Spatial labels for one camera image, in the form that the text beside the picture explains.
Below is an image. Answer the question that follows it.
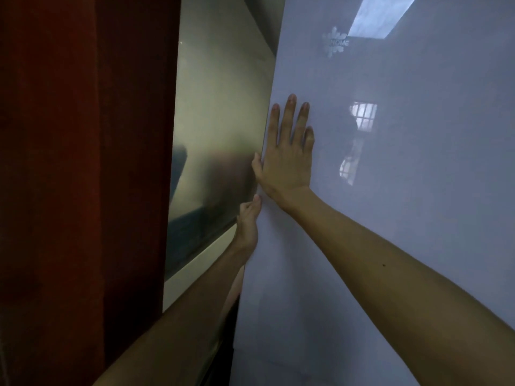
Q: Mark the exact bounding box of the person's left hand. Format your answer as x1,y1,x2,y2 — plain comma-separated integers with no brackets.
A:
234,194,263,254

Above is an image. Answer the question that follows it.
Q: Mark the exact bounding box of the person's right hand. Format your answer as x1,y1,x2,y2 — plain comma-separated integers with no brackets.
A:
251,93,315,204

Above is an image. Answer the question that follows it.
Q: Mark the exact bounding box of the glossy pale refrigerator door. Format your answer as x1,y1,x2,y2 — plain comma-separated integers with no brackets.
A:
230,0,515,386

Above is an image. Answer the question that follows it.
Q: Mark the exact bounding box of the person's left forearm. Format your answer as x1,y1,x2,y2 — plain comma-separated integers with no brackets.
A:
93,242,256,386

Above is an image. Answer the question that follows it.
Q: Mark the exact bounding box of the person's right forearm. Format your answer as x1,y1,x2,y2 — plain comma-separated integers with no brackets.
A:
278,187,515,386

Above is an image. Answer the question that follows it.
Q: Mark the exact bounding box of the steel refrigerator side panel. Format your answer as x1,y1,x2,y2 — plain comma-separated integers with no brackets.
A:
163,0,286,314

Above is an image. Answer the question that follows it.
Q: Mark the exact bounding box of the dark red curtain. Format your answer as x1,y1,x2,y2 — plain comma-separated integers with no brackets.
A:
0,0,182,386

